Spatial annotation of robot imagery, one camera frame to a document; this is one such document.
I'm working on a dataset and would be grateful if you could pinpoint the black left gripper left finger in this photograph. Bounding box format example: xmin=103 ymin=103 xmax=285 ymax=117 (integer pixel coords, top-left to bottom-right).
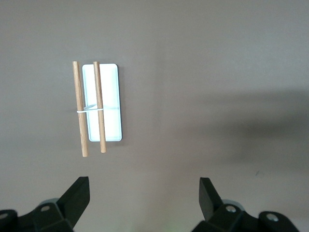
xmin=31 ymin=176 xmax=91 ymax=232

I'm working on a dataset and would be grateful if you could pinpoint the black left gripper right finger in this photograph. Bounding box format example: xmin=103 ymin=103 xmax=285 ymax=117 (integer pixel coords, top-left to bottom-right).
xmin=192 ymin=177 xmax=260 ymax=232

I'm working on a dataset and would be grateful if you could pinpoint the wooden rack rod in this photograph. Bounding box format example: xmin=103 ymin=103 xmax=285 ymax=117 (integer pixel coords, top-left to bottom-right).
xmin=93 ymin=61 xmax=107 ymax=154
xmin=72 ymin=61 xmax=90 ymax=158

